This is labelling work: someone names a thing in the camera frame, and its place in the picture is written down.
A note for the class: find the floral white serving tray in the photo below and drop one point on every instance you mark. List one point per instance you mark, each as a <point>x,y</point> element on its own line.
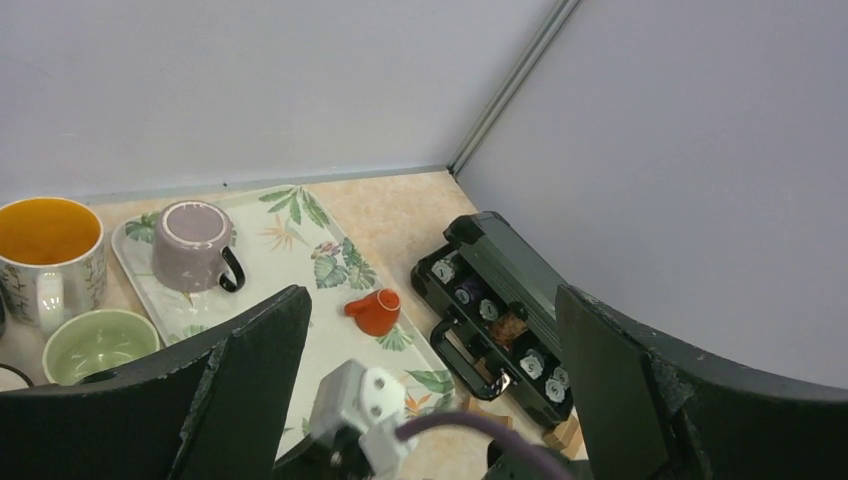
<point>285,236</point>

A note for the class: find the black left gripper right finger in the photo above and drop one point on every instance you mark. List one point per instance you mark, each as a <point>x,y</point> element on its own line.
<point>652,406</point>

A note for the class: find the stacked wooden blocks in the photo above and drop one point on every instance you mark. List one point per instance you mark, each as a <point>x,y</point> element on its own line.
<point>567,438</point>

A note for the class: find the light wooden block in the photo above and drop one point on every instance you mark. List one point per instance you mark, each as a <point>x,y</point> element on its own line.
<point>473,405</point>

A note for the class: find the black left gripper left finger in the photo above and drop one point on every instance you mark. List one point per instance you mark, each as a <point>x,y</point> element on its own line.
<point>212,406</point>

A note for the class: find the small orange cup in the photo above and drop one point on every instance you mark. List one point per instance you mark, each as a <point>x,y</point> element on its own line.
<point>377,313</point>

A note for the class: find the black poker chip case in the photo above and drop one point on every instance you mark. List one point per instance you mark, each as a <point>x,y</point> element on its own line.
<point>495,295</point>

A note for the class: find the light green mug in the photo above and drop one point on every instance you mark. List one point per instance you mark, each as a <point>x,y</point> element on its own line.
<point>96,341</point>

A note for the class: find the lilac mug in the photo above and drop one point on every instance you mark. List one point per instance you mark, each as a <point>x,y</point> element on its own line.
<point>191,249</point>

